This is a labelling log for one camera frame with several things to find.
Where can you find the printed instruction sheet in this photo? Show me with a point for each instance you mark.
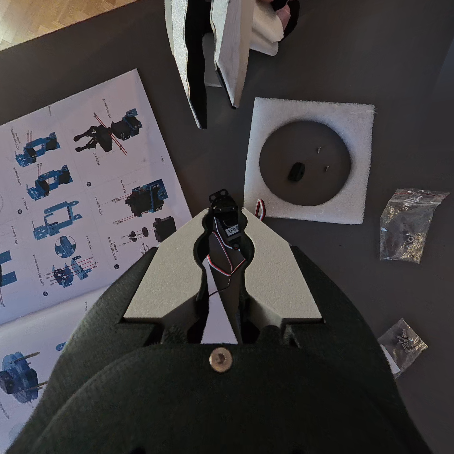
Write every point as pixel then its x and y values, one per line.
pixel 88 195

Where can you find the scattered clear screw bags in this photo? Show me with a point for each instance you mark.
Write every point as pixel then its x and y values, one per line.
pixel 404 344

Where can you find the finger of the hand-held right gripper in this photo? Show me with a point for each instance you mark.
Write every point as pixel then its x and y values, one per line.
pixel 181 35
pixel 232 42

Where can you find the small black plastic part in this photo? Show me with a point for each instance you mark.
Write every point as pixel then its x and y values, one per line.
pixel 296 172

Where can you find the person's right hand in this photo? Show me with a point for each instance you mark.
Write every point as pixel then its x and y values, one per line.
pixel 284 16

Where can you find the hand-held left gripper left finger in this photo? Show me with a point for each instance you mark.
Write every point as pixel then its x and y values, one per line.
pixel 166 283

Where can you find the white foam square with hole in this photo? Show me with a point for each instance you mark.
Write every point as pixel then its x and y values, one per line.
pixel 358 142

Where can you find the dark brown desk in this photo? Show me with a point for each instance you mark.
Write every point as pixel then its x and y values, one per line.
pixel 390 88

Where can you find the small clear zip bag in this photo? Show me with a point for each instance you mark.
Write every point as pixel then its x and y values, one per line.
pixel 408 220

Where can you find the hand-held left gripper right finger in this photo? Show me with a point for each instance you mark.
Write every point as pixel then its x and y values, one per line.
pixel 280 283

